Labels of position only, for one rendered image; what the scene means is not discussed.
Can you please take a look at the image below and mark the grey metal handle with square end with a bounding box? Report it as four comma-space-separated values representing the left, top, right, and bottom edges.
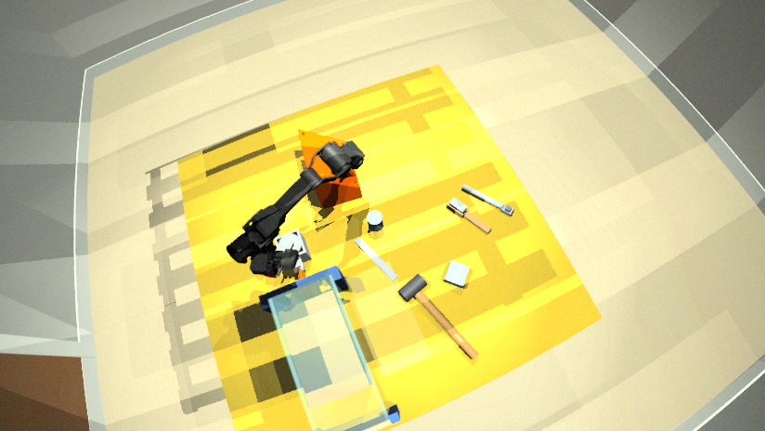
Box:
462, 185, 514, 216

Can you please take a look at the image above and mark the wooden-handled hammer with black head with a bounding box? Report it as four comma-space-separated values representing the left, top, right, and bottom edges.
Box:
398, 273, 479, 359

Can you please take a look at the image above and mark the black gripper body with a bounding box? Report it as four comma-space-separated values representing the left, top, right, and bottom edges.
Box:
240, 241, 299, 269

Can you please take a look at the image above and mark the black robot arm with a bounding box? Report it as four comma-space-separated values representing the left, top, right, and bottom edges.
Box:
226, 140, 366, 276

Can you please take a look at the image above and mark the white cylinder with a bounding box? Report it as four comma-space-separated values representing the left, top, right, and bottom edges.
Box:
367, 210, 383, 232

